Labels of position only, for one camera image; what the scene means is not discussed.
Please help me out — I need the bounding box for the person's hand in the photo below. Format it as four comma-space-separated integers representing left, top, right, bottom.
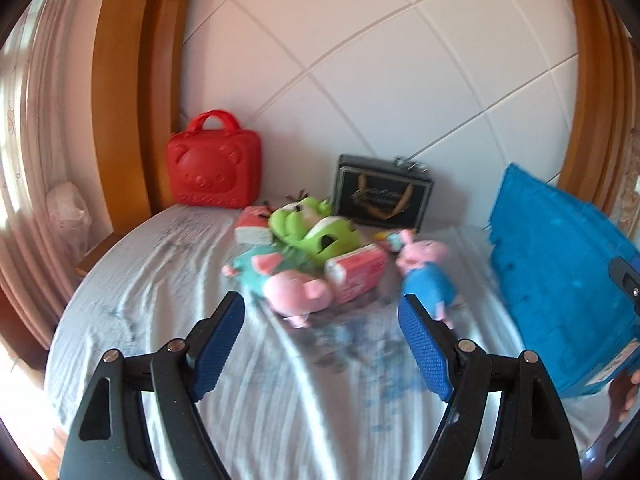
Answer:
608, 370, 640, 422

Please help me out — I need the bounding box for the pink pig plush blue body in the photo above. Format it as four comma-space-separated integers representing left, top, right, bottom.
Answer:
396, 230, 463, 328

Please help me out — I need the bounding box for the blue plastic storage crate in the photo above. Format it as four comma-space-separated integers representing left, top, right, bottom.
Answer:
489, 165, 639, 398

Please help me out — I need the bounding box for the green frog plush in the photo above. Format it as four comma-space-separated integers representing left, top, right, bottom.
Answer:
268, 194, 361, 266

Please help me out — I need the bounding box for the pink tissue pack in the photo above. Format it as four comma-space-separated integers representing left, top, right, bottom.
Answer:
324, 244, 387, 304

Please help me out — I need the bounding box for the red white bird plush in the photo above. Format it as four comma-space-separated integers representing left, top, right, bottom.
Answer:
233, 205, 273, 246

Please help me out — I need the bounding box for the black gift bag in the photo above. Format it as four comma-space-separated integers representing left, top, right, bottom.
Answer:
331, 154, 434, 231

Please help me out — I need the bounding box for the red bear plastic case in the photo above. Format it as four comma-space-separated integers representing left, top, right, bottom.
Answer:
166, 110, 262, 209

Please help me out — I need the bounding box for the white striped bed sheet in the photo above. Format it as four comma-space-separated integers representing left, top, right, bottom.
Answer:
43, 201, 616, 480

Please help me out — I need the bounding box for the pink pig plush green dress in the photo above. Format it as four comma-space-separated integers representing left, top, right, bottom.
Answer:
221, 245, 333, 328

